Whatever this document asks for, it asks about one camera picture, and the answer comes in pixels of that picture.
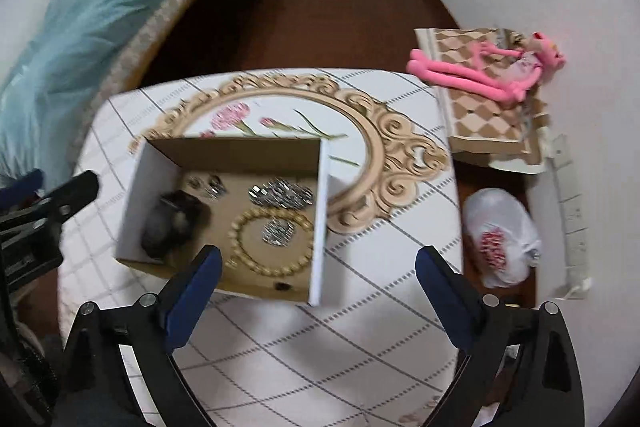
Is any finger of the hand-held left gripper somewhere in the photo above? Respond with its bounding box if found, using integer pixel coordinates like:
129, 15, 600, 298
0, 171, 100, 233
0, 169, 44, 214

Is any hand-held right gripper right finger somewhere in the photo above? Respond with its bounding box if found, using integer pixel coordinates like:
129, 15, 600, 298
415, 245, 587, 427

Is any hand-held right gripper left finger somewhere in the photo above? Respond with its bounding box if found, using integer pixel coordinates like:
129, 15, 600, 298
60, 245, 223, 427

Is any cardboard box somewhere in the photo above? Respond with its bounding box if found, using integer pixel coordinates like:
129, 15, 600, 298
115, 137, 332, 308

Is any black bangle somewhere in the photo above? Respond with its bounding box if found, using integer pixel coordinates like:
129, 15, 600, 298
140, 189, 211, 259

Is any thin silver chain necklace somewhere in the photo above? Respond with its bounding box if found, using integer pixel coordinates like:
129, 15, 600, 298
261, 219, 297, 249

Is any silver pendant necklace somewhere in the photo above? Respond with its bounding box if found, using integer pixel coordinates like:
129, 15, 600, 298
184, 174, 227, 201

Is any wooden bead bracelet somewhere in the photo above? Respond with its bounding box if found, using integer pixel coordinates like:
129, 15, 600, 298
227, 207, 316, 279

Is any chunky silver chain bracelet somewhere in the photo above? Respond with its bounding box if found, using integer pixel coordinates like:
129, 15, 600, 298
247, 178, 314, 208

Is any white plastic bag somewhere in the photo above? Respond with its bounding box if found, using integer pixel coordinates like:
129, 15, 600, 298
462, 188, 543, 289

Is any white charger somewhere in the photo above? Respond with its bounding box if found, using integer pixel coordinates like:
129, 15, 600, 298
565, 278, 594, 300

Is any bed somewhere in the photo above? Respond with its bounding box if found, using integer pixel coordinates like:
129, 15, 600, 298
0, 0, 273, 190

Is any brown checkered folded cloth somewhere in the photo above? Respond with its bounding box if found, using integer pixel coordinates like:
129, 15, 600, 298
415, 27, 552, 174

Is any pink plush toy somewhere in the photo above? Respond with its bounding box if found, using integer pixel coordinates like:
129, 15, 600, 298
406, 32, 568, 105

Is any white wall socket strip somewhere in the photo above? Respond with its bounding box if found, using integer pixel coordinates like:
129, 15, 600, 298
547, 134, 594, 283

